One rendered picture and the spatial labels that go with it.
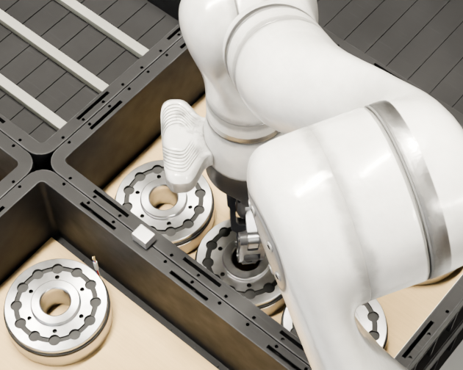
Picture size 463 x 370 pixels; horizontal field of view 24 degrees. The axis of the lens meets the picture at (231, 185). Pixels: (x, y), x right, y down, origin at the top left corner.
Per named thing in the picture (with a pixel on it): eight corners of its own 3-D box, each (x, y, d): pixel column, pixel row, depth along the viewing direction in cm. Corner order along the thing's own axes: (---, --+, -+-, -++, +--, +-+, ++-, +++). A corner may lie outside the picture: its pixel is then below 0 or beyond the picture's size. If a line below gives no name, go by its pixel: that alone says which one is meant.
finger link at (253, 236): (236, 196, 97) (234, 202, 99) (240, 246, 96) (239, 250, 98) (261, 194, 97) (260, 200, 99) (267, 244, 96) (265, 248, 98)
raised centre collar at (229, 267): (281, 257, 107) (281, 254, 107) (249, 291, 105) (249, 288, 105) (242, 230, 109) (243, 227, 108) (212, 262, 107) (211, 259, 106)
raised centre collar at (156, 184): (196, 194, 111) (196, 191, 111) (170, 228, 109) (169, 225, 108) (157, 172, 113) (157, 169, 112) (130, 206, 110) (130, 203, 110)
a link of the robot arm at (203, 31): (194, 155, 88) (297, 136, 89) (187, 33, 76) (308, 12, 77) (178, 89, 92) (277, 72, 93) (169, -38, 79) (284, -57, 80)
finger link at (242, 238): (237, 231, 96) (235, 244, 102) (239, 251, 96) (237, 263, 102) (267, 229, 96) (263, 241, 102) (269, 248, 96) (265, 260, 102)
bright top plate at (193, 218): (231, 190, 112) (231, 187, 111) (176, 261, 107) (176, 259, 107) (152, 147, 115) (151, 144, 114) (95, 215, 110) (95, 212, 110)
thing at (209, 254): (317, 257, 108) (317, 254, 107) (253, 327, 104) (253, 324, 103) (239, 202, 111) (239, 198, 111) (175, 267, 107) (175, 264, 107)
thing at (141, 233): (156, 240, 100) (155, 233, 99) (146, 249, 100) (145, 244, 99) (142, 229, 101) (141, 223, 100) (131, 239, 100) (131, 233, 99)
